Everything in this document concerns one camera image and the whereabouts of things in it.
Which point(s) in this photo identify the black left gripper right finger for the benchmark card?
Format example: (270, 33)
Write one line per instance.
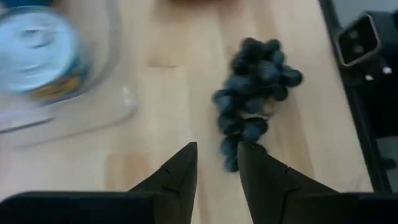
(264, 186)

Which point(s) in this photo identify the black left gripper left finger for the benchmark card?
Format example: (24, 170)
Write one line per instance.
(177, 183)

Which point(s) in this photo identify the black grape bunch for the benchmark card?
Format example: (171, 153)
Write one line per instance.
(255, 81)

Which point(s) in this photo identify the tin can teal label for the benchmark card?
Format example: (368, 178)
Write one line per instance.
(37, 53)

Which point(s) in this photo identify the tin can pink blue label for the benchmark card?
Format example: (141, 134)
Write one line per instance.
(25, 2)

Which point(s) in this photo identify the clear plastic container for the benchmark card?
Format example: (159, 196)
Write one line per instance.
(109, 102)

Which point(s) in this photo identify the black camera box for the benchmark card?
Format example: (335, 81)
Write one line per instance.
(357, 40)

